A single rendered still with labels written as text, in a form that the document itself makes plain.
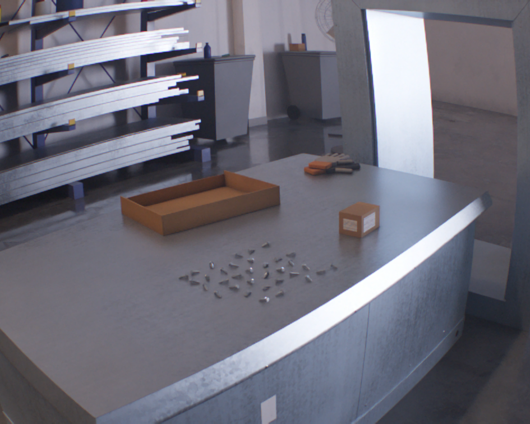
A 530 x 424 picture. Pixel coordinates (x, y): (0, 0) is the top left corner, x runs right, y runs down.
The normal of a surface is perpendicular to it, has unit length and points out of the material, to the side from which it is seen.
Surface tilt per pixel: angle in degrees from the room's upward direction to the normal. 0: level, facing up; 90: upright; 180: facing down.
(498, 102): 90
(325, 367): 90
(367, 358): 90
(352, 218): 90
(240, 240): 0
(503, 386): 0
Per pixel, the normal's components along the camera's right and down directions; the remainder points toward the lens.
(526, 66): -0.72, 0.25
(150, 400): 0.65, -0.20
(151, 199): 0.60, 0.22
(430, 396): -0.05, -0.95
